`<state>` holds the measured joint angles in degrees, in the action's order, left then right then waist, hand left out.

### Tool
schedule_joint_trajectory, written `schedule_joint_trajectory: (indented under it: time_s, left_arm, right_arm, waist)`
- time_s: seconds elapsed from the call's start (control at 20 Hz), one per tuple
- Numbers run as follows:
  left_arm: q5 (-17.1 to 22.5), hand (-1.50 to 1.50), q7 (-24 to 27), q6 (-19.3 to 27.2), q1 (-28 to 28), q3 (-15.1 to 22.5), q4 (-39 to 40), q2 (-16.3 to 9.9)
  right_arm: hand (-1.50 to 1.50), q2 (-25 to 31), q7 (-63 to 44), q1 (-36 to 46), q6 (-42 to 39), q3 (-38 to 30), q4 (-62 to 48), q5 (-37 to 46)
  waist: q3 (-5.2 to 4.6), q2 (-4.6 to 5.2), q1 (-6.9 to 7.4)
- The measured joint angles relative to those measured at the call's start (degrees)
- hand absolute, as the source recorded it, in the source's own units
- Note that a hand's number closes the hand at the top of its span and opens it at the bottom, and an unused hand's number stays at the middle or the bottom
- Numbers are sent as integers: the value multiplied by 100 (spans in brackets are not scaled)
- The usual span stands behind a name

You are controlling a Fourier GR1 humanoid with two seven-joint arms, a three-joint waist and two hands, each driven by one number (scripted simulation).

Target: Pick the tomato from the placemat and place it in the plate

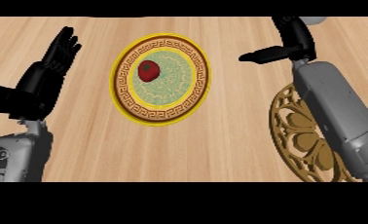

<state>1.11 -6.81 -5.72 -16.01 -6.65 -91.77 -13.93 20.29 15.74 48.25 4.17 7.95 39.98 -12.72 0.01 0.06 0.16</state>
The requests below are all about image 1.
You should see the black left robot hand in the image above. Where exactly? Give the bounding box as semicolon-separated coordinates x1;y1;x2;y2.
0;25;83;122

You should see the red tomato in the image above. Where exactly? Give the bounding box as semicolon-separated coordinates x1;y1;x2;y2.
136;59;161;83

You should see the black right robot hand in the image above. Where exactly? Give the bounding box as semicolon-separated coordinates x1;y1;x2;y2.
236;16;318;65

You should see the yellow rimmed patterned plate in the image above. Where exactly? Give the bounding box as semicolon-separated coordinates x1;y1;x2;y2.
109;32;213;128

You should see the gold openwork round placemat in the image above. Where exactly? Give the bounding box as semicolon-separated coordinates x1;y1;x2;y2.
267;82;365;183

